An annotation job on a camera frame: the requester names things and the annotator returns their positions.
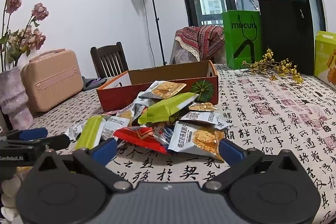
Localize pink textured vase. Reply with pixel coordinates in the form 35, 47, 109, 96
0, 67, 34, 131

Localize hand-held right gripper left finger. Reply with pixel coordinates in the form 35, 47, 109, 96
31, 138, 133, 193

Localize pile of mixed snack packets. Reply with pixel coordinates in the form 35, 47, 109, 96
64, 80, 229, 163

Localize grey purple pouch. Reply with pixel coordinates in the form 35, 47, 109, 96
82, 76, 108, 91

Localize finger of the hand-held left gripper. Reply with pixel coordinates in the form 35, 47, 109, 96
26, 134, 71, 159
0, 127, 48, 146

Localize beige grey draped garment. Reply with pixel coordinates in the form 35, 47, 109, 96
169, 40, 226, 65

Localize pumpkin print cardboard box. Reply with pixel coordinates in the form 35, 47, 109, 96
96, 60, 219, 112

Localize red patterned cloth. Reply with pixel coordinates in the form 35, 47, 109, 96
175, 25, 226, 62

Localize black paper bag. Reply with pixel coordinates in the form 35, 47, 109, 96
259, 0, 315, 76

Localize yellow flower branch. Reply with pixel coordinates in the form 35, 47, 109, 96
241, 49, 305, 84

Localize pink hard-shell suitcase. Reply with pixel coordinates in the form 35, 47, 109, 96
20, 49, 85, 113

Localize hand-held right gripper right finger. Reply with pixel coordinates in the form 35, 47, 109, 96
203, 138, 306, 193

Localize dried pink roses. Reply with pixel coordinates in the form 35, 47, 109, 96
0, 0, 49, 72

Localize yellow-green snack carton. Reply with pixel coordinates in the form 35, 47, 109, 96
314, 30, 336, 88

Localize green paper bag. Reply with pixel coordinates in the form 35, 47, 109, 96
222, 10, 263, 69

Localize dark wooden chair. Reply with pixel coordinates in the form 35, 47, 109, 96
90, 42, 130, 78

